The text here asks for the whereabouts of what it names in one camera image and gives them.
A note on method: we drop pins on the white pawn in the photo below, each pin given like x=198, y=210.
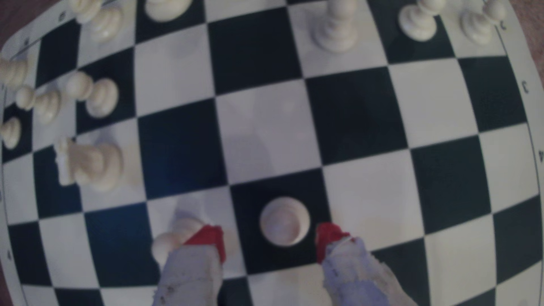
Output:
x=10, y=132
x=418, y=23
x=476, y=26
x=102, y=98
x=284, y=221
x=46, y=106
x=174, y=237
x=335, y=34

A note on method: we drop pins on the green and white chess mat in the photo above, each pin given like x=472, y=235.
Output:
x=263, y=127

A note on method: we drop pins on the white king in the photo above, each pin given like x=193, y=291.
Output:
x=168, y=9

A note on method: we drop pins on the white rook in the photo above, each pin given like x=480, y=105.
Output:
x=12, y=72

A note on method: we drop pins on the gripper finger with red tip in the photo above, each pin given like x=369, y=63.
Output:
x=191, y=276
x=352, y=276

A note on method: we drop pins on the white knight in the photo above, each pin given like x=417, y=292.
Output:
x=93, y=165

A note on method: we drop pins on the white bishop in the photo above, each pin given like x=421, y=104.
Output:
x=106, y=23

